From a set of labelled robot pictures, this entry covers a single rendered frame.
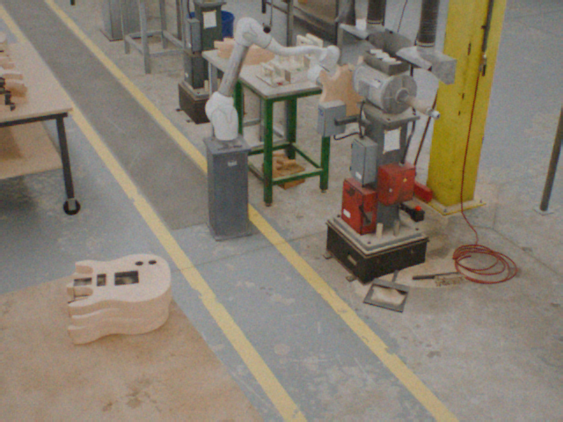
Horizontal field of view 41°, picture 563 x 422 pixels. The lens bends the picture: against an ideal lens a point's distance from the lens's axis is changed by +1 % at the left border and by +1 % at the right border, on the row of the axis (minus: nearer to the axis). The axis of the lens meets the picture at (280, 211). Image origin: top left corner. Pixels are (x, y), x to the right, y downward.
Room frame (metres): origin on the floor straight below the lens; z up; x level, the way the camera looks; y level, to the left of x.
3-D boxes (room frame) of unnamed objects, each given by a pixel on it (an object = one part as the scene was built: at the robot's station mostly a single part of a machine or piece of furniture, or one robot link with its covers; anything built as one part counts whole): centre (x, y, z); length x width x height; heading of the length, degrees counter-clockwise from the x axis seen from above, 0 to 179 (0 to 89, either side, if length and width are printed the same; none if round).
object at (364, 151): (4.33, -0.52, 0.93); 0.15 x 0.10 x 0.55; 28
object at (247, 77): (5.49, 0.00, 0.55); 0.62 x 0.58 x 0.76; 28
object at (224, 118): (4.77, 0.38, 0.87); 0.18 x 0.16 x 0.22; 21
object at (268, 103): (5.13, 0.10, 0.45); 0.05 x 0.05 x 0.90; 28
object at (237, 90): (5.62, 0.35, 0.45); 0.05 x 0.05 x 0.90; 28
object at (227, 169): (4.76, 0.38, 0.35); 0.28 x 0.28 x 0.70; 20
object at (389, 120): (4.40, -0.66, 1.11); 0.36 x 0.24 x 0.04; 28
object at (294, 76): (5.47, -0.06, 0.98); 0.27 x 0.16 x 0.09; 31
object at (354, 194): (4.33, -0.51, 0.49); 0.25 x 0.12 x 0.37; 28
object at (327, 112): (4.43, -0.37, 0.99); 0.24 x 0.21 x 0.26; 28
